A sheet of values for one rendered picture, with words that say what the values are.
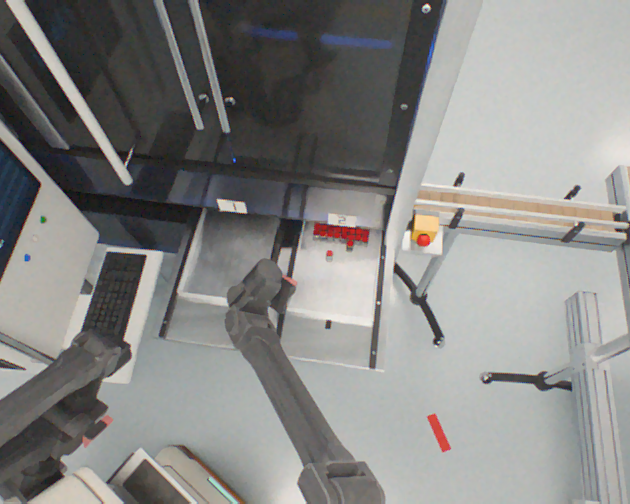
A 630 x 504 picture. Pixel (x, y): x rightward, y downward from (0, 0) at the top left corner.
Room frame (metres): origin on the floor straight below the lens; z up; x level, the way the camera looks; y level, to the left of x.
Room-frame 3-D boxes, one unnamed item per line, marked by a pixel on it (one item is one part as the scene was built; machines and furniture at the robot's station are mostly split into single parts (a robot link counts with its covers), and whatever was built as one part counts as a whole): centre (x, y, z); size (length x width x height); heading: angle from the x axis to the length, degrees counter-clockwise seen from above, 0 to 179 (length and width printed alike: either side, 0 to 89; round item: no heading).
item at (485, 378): (0.40, -1.01, 0.07); 0.50 x 0.08 x 0.14; 80
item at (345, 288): (0.63, -0.08, 0.90); 0.34 x 0.26 x 0.04; 170
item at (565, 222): (0.79, -0.65, 0.92); 0.69 x 0.16 x 0.16; 80
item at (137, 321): (0.54, 0.68, 0.79); 0.45 x 0.28 x 0.03; 173
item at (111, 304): (0.54, 0.66, 0.82); 0.40 x 0.14 x 0.02; 173
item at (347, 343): (0.59, 0.10, 0.87); 0.70 x 0.48 x 0.02; 80
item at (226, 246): (0.69, 0.26, 0.90); 0.34 x 0.26 x 0.04; 170
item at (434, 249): (0.74, -0.37, 0.87); 0.14 x 0.13 x 0.02; 170
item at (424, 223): (0.70, -0.34, 1.00); 0.08 x 0.07 x 0.07; 170
